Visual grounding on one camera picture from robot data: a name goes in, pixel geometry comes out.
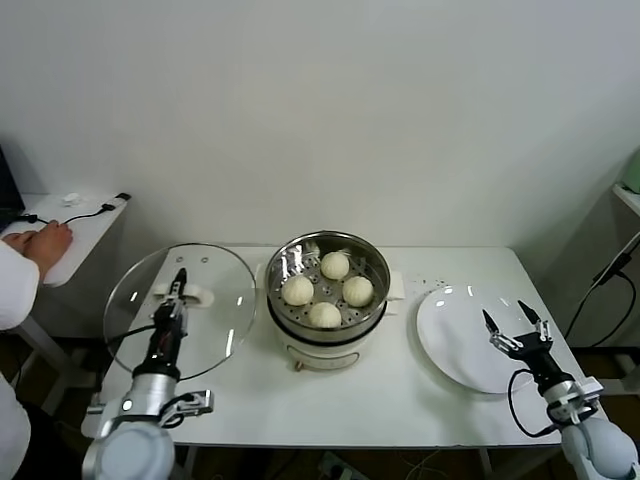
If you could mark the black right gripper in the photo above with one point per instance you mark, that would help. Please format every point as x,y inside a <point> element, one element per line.
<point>542,362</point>

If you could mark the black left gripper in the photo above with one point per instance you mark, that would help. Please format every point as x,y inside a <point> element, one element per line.
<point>169,330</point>

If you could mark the white steamed baozi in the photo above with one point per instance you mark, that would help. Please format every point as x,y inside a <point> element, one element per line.
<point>297,291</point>
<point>335,265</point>
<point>358,291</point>
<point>325,315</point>

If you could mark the forearm in white sleeve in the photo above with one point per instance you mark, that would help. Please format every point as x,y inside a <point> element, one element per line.
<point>15,290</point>

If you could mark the stainless steel steamer basket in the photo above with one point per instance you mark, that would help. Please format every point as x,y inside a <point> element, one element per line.
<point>372,260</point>

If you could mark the person's bare hand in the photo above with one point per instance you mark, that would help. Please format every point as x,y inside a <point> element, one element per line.
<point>17,241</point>
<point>52,245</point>

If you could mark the white round plate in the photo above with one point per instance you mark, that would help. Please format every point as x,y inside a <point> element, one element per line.
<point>450,340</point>

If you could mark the white side table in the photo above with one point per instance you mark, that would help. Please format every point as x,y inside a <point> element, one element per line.
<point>90,240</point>

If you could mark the small white crumpled object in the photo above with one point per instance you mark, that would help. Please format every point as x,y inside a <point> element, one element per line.
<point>71,200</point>

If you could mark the white electric cooker base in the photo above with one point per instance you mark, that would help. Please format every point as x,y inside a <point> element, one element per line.
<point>320,352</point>

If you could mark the pale green object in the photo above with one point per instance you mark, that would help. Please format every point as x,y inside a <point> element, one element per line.
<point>634,175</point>

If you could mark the person's white coat torso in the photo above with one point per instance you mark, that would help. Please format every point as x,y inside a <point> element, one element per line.
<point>10,430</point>

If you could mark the white power strip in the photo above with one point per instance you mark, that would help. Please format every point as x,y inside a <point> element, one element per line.
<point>340,467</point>

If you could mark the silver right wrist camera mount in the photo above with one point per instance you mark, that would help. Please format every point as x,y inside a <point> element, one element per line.
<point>580,395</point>

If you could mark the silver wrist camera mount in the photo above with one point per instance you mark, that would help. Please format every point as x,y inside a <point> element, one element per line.
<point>192,402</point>
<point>580,395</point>

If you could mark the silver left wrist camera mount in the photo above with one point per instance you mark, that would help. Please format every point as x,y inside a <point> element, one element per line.
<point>192,402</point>

